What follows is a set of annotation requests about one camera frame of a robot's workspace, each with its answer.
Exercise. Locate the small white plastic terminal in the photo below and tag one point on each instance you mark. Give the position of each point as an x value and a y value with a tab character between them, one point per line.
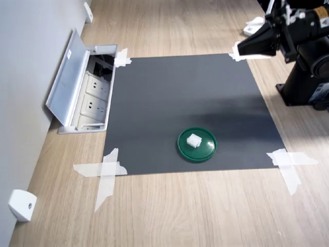
194	140

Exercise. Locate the round green lid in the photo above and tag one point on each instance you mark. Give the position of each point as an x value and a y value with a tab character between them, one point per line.
205	151

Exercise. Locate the silver socket box lid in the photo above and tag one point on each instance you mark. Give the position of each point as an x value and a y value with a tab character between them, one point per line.
68	79

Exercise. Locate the white tape strip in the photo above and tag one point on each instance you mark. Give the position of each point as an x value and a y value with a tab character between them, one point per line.
295	158
105	190
290	180
123	53
87	170
234	56
123	62

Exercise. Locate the dark grey mat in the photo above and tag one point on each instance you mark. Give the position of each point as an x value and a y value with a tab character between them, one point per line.
180	103

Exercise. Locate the white power socket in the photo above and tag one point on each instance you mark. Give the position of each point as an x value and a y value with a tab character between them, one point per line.
93	105
99	86

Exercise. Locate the white blank socket panel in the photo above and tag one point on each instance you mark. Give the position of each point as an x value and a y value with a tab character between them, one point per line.
88	121

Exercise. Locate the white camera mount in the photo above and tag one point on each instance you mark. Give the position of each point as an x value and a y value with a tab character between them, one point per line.
289	18

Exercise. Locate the white bracket taped to table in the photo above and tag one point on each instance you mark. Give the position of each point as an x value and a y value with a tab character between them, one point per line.
253	25

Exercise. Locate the white corner bracket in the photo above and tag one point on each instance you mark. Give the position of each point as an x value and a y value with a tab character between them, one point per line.
88	13
21	205

